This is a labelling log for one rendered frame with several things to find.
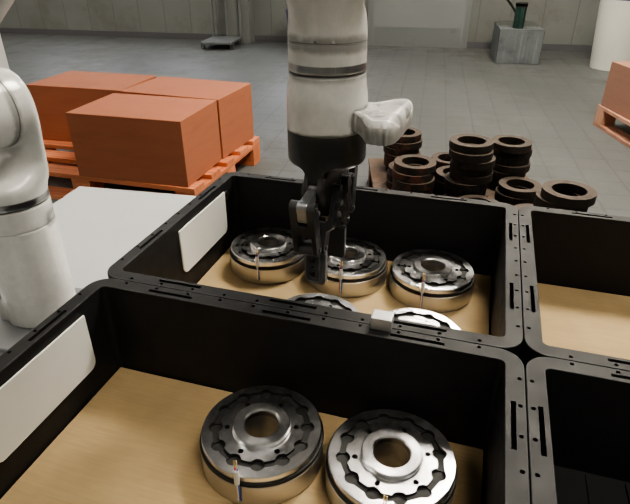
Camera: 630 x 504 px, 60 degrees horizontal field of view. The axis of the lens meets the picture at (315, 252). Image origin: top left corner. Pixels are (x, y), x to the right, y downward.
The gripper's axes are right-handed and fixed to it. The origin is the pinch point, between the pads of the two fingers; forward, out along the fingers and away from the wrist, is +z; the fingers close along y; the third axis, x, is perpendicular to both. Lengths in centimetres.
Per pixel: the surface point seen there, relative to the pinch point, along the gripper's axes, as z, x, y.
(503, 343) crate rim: -0.4, 18.8, 9.2
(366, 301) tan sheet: 9.5, 2.9, -6.7
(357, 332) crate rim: -0.5, 7.2, 12.1
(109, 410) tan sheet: 9.4, -14.7, 19.6
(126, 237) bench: 22, -54, -29
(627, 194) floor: 93, 77, -277
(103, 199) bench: 22, -71, -43
